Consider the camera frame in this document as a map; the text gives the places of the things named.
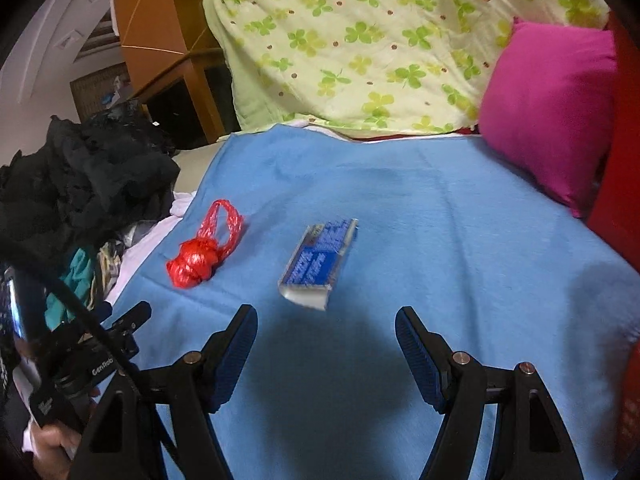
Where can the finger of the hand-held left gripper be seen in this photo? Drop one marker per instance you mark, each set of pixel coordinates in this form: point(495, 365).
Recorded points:
point(132, 317)

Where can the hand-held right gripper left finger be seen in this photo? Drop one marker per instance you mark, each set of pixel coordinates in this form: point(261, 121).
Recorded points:
point(235, 355)

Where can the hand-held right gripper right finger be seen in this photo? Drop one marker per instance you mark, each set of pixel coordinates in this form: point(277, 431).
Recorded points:
point(417, 355)

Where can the red plastic bag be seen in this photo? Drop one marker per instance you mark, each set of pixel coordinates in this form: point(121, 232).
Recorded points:
point(195, 260)

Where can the blue printed pack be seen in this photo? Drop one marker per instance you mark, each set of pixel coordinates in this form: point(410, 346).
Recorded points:
point(320, 260)

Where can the red mesh basket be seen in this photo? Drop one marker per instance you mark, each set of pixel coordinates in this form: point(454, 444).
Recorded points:
point(631, 395)

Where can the person's left hand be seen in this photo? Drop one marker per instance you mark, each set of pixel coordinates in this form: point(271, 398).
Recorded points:
point(50, 447)

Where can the patterned cloth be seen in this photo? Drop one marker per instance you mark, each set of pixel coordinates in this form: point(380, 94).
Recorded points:
point(107, 265)

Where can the teal cloth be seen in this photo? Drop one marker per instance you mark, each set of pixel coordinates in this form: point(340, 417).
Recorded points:
point(75, 275)

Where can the blue blanket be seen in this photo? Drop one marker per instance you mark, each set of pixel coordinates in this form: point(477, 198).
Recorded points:
point(425, 220)

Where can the black clothes pile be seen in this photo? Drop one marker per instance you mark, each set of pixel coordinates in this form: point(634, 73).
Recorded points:
point(85, 175)

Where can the woven wicker panel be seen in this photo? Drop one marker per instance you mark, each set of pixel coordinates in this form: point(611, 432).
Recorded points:
point(95, 92)

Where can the pink pillow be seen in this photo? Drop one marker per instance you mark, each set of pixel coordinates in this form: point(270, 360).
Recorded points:
point(545, 110)

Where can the red printed carrier bag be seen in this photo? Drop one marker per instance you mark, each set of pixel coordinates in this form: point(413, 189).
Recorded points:
point(622, 160)

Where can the orange wooden cabinet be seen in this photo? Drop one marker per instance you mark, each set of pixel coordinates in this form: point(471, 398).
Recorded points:
point(150, 10)

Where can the green clover blanket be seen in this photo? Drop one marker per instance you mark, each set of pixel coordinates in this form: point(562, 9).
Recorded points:
point(375, 35)

